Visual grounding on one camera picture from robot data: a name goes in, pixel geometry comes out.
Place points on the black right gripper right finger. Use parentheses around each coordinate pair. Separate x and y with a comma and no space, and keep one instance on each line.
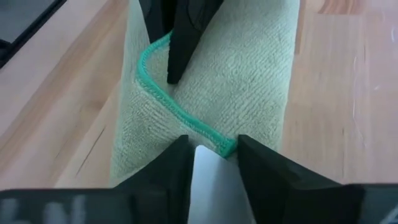
(280,193)

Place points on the green microfiber towel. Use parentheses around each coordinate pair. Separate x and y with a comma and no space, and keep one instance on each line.
(242,77)

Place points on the black aluminium table frame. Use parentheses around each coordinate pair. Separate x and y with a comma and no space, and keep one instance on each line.
(7,51)

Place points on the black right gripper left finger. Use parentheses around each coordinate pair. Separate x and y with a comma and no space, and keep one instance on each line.
(164,186)

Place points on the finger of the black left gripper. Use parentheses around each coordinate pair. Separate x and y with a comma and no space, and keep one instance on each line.
(189,31)
(158,18)

